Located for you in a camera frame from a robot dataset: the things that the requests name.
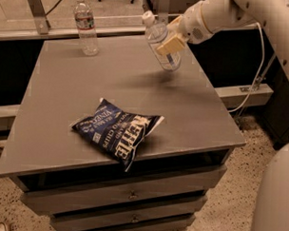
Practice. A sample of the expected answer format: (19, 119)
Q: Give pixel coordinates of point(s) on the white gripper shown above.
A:
(191, 24)

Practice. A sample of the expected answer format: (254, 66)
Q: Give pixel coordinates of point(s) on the blue plastic water bottle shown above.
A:
(155, 34)

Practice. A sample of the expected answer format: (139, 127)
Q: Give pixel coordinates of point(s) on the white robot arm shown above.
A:
(205, 18)

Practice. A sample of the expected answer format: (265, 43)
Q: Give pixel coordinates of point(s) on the clear plastic water bottle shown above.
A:
(84, 21)

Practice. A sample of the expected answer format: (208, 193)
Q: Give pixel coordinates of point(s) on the blue kettle chips bag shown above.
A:
(116, 132)

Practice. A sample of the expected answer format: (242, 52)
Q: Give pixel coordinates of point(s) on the grey drawer cabinet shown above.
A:
(82, 188)

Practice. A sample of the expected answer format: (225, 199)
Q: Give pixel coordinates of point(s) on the metal frame rail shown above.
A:
(64, 27)

